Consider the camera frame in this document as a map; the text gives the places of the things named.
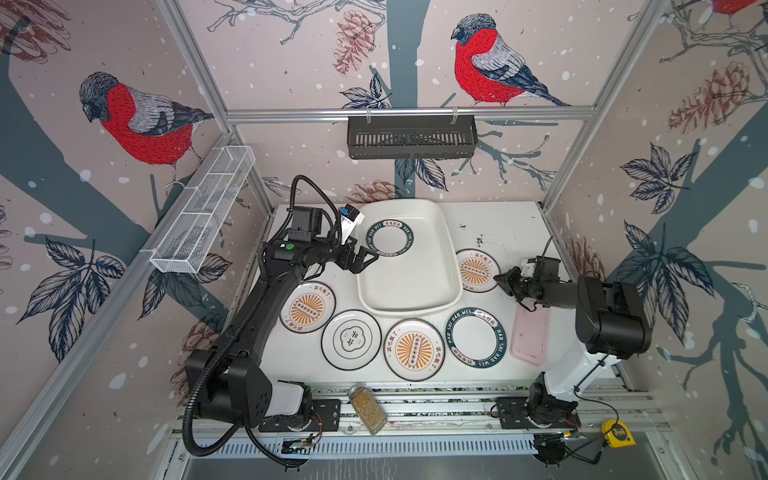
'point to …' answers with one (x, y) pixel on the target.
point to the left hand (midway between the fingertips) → (363, 247)
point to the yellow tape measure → (619, 436)
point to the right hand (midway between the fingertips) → (496, 279)
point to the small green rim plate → (390, 237)
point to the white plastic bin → (418, 270)
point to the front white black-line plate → (351, 339)
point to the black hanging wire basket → (411, 137)
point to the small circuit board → (296, 447)
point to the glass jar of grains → (368, 408)
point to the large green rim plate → (476, 337)
